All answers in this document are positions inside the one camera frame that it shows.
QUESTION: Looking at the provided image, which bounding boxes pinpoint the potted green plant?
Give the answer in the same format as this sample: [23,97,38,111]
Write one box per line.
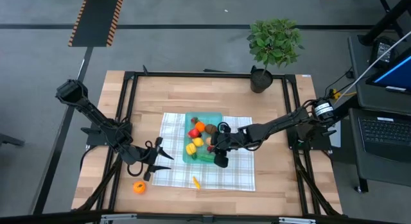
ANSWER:
[246,17,305,94]

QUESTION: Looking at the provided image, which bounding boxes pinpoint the dark grey cart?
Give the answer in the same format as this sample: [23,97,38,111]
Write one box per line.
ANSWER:
[347,33,411,194]

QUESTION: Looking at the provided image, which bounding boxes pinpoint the black power supply box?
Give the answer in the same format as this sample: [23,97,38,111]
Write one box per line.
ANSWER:
[369,36,398,67]

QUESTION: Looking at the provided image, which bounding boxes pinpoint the black laptop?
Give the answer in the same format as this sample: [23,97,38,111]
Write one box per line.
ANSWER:
[358,108,411,164]

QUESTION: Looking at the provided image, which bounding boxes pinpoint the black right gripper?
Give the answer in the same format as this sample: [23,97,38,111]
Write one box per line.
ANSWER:
[210,130,241,169]

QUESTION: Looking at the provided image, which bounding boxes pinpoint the white checked cloth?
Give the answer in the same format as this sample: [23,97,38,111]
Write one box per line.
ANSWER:
[152,113,257,192]

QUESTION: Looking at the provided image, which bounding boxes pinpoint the black stand leg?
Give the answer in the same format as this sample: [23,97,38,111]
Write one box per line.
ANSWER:
[358,0,411,47]

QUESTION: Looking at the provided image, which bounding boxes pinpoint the white cable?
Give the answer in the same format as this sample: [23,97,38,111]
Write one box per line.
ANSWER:
[337,30,411,103]

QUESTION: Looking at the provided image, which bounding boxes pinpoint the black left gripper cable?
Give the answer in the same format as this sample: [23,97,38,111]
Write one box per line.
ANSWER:
[127,139,155,178]

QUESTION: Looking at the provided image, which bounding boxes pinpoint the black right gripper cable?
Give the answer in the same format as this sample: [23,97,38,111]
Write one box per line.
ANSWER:
[216,120,231,134]

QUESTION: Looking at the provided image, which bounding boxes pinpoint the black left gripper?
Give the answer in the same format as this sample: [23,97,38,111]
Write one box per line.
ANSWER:
[127,137,175,182]

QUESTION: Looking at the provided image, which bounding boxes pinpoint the grey metal foot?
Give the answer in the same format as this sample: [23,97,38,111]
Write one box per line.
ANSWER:
[0,133,26,148]

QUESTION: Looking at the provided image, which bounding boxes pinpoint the black mat with orange stripes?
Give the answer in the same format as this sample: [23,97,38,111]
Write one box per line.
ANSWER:
[67,0,125,47]

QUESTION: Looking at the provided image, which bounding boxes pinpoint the silver bracket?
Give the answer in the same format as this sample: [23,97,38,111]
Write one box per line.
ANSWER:
[277,216,317,224]
[99,213,138,224]

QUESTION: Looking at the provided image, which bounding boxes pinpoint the black floor strip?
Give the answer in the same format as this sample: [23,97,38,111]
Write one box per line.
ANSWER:
[31,46,94,215]

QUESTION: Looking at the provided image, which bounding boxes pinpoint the teal translucent plastic container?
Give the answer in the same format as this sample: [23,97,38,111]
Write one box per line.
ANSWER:
[182,112,225,165]

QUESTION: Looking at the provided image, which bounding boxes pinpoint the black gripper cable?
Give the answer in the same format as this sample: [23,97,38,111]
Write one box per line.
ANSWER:
[216,120,231,134]
[127,139,155,178]

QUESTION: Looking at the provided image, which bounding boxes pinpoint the monitor with blue screen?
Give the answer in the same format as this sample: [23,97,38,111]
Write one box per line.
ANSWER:
[365,47,411,96]

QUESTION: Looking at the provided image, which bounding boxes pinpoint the black crossbar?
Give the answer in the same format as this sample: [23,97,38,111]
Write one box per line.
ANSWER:
[0,210,411,224]

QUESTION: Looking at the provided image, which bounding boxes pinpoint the yellow power plug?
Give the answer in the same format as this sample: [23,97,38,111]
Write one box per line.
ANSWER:
[332,88,358,100]

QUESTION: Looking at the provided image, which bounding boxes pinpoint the orange tangerine toy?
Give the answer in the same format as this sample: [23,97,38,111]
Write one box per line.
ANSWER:
[132,180,147,195]

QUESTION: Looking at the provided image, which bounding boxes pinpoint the black aluminium table frame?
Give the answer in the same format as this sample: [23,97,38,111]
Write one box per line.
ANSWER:
[72,69,343,218]

